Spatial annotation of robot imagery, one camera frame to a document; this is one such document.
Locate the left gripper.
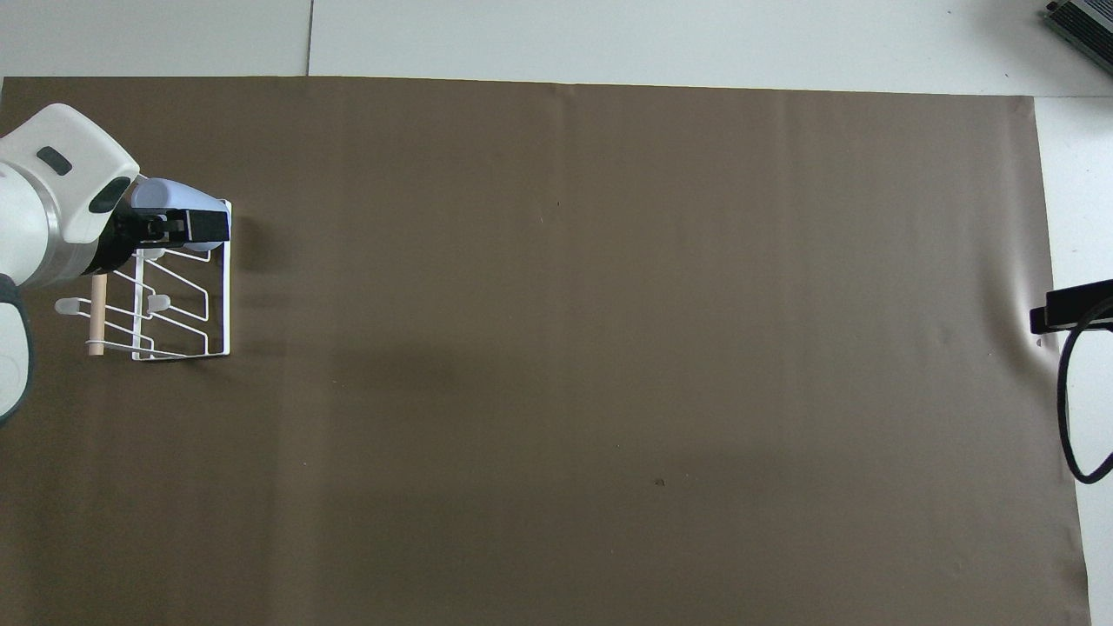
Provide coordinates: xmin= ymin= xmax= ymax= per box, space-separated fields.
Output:
xmin=90 ymin=207 xmax=171 ymax=276

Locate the pale lavender cup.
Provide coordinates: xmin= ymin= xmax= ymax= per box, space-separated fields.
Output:
xmin=130 ymin=177 xmax=230 ymax=256

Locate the grey ribbed device box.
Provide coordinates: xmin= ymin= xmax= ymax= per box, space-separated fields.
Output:
xmin=1043 ymin=0 xmax=1113 ymax=76

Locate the white wire cup holder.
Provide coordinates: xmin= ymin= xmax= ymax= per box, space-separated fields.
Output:
xmin=55 ymin=199 xmax=235 ymax=362

